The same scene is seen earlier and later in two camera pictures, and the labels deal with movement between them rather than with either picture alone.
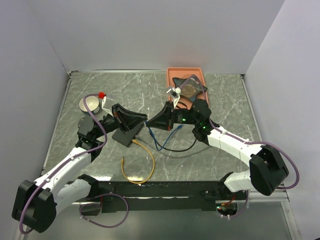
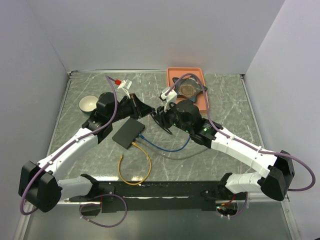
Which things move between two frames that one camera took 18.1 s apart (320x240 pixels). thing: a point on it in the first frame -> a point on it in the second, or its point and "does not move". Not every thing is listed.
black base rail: [162, 196] does not move
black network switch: [126, 138] does not move
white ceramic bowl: [92, 103] does not move
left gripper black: [125, 116] -> [139, 109]
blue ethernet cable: [179, 126] -> [164, 149]
